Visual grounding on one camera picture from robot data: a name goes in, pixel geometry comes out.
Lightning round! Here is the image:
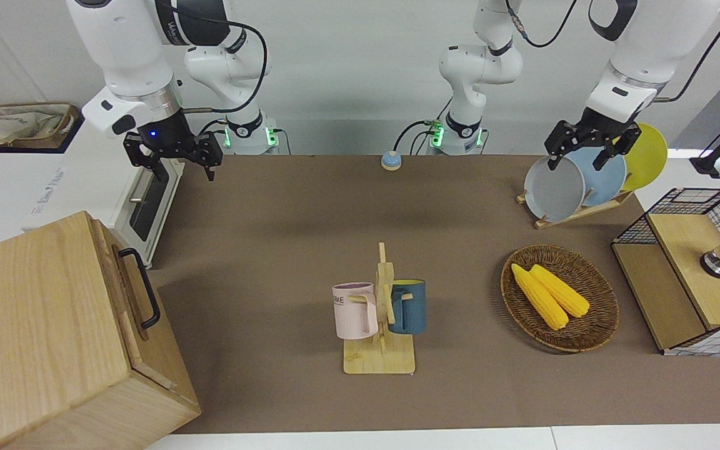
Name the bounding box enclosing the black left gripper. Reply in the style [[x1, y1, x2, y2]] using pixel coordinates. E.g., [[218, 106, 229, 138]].
[[546, 107, 642, 173]]

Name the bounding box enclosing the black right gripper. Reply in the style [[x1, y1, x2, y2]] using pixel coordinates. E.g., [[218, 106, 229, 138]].
[[124, 111, 224, 183]]

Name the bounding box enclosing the wooden drawer with black handle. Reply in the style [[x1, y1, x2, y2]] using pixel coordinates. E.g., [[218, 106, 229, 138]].
[[94, 219, 174, 391]]

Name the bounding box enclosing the light blue plate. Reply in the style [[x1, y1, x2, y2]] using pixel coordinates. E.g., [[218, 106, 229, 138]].
[[563, 147, 628, 207]]

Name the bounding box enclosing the grey plate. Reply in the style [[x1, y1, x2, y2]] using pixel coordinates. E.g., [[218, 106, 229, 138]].
[[524, 155, 586, 223]]

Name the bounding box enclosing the wooden plate rack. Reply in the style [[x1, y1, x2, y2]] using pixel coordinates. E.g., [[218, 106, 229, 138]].
[[516, 187, 636, 230]]

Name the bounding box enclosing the yellow plate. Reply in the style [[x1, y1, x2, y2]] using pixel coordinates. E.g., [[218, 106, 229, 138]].
[[619, 122, 669, 192]]

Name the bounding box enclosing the white toaster oven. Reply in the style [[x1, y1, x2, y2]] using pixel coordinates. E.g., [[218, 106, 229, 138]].
[[21, 116, 187, 271]]

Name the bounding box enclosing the brown table mat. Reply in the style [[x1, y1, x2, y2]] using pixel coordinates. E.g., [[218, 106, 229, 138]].
[[147, 153, 720, 435]]

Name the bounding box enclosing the yellow corn cob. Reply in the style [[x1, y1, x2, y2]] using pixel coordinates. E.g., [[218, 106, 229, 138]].
[[511, 263, 569, 331], [530, 264, 591, 318]]

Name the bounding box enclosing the round wicker basket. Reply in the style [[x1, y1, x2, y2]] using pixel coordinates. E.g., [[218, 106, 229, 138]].
[[501, 244, 620, 353]]

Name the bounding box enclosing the light wooden cabinet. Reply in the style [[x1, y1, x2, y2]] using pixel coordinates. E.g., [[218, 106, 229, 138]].
[[0, 211, 202, 450]]

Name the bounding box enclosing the pink mug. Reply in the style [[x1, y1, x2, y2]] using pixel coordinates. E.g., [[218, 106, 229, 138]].
[[332, 282, 379, 340]]

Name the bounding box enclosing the dark blue mug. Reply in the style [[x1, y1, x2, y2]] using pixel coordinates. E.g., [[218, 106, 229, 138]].
[[388, 279, 427, 335]]

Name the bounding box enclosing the wooden mug tree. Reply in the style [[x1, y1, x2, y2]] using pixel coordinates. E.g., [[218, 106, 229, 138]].
[[342, 242, 417, 376]]

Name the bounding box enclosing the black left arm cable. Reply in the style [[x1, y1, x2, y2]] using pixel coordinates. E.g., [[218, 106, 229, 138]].
[[506, 0, 720, 104]]

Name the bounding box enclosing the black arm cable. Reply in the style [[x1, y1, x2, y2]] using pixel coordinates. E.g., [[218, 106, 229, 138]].
[[166, 0, 270, 116], [506, 0, 720, 104]]

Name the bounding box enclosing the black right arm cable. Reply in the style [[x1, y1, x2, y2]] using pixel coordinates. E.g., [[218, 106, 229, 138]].
[[166, 0, 270, 116]]

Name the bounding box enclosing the wire grid wooden shelf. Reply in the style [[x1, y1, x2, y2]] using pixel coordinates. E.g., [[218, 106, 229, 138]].
[[611, 186, 720, 357]]

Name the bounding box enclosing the black base power cable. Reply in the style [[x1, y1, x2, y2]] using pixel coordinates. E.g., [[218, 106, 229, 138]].
[[394, 119, 439, 155]]

